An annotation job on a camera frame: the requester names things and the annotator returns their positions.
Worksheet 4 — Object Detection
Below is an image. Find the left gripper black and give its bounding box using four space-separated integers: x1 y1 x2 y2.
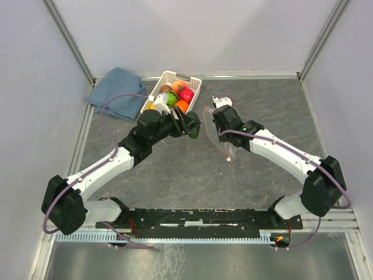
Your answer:
149 105 200 145

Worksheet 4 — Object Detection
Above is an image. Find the dark green avocado toy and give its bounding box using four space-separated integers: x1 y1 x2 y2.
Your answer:
187 111 200 139

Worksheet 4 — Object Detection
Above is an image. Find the clear zip top bag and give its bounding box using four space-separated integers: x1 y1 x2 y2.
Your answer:
203 106 237 162

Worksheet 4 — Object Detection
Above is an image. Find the white plastic basket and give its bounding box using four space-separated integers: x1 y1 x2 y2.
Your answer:
140 71 202 113

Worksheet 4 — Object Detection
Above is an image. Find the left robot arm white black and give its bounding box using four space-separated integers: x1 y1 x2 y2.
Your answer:
41 108 200 235

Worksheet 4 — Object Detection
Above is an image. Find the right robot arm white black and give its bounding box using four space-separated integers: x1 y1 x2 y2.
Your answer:
212 105 347 228

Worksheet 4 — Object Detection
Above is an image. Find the orange fruit toy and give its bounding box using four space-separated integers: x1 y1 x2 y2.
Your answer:
174 100 189 113

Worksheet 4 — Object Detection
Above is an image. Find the green watermelon toy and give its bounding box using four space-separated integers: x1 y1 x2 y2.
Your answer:
165 91 179 107

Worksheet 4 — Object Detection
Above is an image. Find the red pomegranate toy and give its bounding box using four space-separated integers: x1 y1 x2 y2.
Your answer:
179 88 195 104

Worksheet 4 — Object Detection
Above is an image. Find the peach fruit toy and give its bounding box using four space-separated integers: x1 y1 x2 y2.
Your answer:
172 80 189 94

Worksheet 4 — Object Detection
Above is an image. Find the yellow lemon toy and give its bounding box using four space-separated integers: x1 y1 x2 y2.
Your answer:
149 102 156 110

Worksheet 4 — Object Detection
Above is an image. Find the brown kiwi toy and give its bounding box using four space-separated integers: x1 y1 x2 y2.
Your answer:
160 85 173 92

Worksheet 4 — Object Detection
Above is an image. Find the blue folded cloth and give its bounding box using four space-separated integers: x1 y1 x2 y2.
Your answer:
86 68 147 121

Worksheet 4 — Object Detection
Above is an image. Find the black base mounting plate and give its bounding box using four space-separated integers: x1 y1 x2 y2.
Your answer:
111 208 303 239

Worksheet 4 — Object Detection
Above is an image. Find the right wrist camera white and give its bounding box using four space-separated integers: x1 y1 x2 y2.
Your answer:
212 95 233 109

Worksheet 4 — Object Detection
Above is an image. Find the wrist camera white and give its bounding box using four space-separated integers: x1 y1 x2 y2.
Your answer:
212 95 233 109
148 92 171 115

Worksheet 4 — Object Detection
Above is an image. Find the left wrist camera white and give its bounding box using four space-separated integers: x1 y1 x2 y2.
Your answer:
148 92 171 115

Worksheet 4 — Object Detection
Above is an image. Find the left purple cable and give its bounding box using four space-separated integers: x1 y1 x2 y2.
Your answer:
42 93 155 251

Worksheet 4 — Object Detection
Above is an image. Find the purple cable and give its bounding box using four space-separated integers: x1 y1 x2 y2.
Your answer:
42 93 155 251
217 93 352 251

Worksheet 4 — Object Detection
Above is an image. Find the light blue cable duct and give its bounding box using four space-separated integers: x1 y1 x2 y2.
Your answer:
54 230 275 245

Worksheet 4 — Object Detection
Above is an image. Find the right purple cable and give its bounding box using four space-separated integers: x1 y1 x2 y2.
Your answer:
217 93 352 251

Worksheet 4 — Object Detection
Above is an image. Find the aluminium frame rail front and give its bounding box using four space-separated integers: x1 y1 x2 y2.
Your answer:
46 208 357 235

